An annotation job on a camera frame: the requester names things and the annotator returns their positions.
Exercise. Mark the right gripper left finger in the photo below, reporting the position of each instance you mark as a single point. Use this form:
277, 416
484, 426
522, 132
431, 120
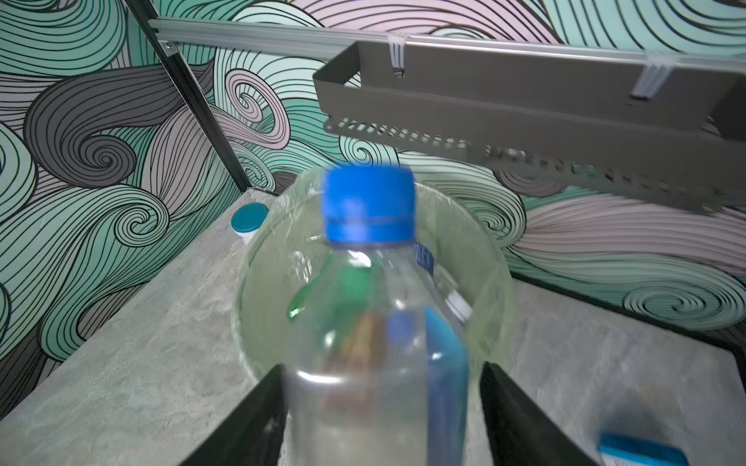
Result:
253, 433

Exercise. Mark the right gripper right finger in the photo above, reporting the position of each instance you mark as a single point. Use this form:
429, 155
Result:
519, 432

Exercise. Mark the clear bottle blue cap slanted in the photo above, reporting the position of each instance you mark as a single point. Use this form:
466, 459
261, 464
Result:
377, 371

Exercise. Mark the black wall shelf tray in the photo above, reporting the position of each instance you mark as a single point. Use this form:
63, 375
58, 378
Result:
663, 128

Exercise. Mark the white yogurt cup blue lid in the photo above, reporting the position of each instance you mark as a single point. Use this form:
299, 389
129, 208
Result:
621, 450

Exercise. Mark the mesh bin with green liner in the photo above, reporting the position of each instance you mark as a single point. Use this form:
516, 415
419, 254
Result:
288, 252

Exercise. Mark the white jar with teal lid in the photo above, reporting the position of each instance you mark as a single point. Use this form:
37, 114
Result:
246, 221

